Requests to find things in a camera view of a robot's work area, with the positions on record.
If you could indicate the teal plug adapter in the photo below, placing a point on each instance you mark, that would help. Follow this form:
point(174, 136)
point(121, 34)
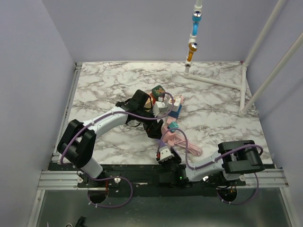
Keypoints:
point(173, 126)

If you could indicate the white PVC pipe frame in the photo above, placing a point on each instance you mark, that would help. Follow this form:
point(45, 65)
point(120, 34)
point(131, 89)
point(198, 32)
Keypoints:
point(279, 40)

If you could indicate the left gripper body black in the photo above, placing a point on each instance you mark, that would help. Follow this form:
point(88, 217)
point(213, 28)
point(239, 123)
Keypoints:
point(142, 120)

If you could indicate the blue cube socket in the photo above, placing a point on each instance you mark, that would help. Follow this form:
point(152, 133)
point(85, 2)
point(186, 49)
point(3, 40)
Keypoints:
point(175, 114)

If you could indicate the blue orange pipe stand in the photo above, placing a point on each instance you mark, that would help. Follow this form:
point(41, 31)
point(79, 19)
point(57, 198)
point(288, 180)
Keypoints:
point(193, 30)

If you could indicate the dark green cube socket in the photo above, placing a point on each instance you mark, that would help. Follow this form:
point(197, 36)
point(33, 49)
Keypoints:
point(157, 91)

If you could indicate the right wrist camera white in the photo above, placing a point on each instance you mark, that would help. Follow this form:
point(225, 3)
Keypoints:
point(164, 154)

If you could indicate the red cube socket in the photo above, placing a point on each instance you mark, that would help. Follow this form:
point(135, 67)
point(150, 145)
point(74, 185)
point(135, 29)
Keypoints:
point(156, 99)

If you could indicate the beige cube socket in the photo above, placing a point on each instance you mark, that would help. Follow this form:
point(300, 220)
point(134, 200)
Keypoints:
point(148, 105)

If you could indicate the pink cube socket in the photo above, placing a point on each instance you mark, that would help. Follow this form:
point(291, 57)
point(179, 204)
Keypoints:
point(169, 138)

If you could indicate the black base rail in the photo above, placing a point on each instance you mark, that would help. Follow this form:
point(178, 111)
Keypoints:
point(124, 181)

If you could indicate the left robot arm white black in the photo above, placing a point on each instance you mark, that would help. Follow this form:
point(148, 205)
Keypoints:
point(78, 140)

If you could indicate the white tiger cube socket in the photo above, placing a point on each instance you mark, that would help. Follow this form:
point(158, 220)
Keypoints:
point(175, 103)

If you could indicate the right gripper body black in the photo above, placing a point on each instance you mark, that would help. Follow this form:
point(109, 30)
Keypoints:
point(171, 164)

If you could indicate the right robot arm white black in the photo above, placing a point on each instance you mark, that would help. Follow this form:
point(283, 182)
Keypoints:
point(233, 159)

